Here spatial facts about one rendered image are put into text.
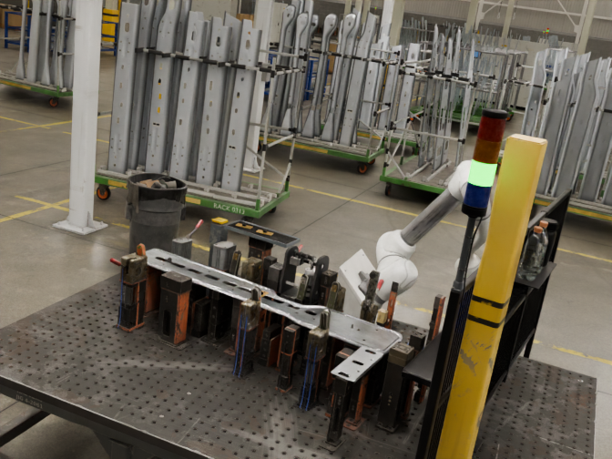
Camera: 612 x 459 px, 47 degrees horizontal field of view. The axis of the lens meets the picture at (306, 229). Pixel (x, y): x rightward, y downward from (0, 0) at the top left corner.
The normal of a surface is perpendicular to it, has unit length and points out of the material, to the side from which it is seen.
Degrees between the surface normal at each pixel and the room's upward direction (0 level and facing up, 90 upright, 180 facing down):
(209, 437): 0
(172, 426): 0
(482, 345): 90
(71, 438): 0
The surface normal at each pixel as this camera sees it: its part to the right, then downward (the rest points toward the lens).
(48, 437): 0.13, -0.94
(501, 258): -0.54, 0.18
